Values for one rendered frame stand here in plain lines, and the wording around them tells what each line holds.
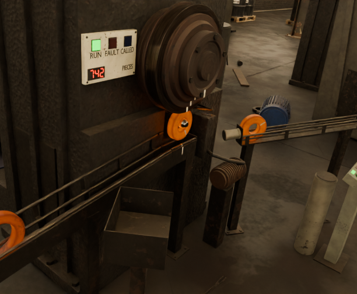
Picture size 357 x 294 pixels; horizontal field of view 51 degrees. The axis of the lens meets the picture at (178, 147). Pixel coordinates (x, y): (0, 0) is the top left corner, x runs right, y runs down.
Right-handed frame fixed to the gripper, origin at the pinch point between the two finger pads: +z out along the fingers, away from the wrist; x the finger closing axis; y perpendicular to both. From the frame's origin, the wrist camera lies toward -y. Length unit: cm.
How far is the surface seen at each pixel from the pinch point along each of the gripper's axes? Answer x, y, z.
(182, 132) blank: -60, -73, 15
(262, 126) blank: -8, -55, 14
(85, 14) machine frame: -105, -104, -30
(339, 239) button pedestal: 2.5, 15.0, 45.7
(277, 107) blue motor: 140, -89, 67
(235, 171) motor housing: -29, -48, 34
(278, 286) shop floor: -36, 7, 68
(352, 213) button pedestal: 2.5, 10.1, 27.1
